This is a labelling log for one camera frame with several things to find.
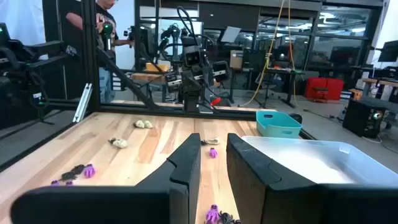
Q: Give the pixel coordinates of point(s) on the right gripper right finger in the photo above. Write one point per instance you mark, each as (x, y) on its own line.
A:
(248, 180)

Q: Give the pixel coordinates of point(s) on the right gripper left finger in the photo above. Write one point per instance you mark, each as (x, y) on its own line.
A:
(186, 174)

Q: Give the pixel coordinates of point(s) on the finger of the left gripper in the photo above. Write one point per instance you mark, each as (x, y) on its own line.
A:
(220, 72)
(172, 81)

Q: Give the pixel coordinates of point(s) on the purple foam decoration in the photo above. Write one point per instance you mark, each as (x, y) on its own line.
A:
(212, 214)
(89, 170)
(213, 152)
(55, 182)
(69, 183)

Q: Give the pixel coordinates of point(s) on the cream plastic skull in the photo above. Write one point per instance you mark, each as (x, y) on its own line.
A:
(140, 124)
(148, 124)
(120, 143)
(213, 141)

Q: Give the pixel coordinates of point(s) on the black plastic spider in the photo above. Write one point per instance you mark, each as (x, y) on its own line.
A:
(228, 218)
(77, 169)
(203, 142)
(111, 140)
(68, 176)

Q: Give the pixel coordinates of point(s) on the black neighbouring robot arm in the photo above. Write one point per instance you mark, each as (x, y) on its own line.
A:
(18, 62)

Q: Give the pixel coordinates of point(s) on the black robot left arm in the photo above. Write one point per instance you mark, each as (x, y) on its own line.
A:
(190, 96)

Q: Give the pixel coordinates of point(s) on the cardboard box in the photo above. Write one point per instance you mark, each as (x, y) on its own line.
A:
(236, 59)

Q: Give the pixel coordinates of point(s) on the white tilted panel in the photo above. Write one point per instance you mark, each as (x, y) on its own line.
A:
(230, 34)

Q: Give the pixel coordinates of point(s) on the teal plastic bin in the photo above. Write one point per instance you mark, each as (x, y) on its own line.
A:
(276, 127)

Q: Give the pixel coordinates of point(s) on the black desk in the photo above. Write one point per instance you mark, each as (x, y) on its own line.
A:
(281, 72)

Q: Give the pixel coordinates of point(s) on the clear plastic bin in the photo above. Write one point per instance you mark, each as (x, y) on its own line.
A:
(311, 168)

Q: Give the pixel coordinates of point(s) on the black table clamp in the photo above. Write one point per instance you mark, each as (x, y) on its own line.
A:
(295, 118)

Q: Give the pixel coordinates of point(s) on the black device with green light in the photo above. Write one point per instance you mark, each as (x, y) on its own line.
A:
(107, 34)

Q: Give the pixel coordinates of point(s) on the person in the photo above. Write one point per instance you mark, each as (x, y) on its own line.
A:
(105, 18)

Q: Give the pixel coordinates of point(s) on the silver aluminium extrusion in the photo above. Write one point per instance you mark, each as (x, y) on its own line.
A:
(82, 102)

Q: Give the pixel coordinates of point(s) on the red storage cabinet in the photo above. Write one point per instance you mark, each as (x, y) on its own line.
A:
(323, 88)

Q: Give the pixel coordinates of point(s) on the black computer tower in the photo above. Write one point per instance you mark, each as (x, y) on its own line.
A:
(362, 118)

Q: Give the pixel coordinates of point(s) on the wooden workbench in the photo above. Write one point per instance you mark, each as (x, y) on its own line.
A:
(379, 81)

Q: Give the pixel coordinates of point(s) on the black monitor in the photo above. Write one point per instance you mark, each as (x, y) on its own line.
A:
(388, 51)

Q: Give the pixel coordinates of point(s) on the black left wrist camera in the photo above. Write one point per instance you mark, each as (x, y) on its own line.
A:
(192, 58)

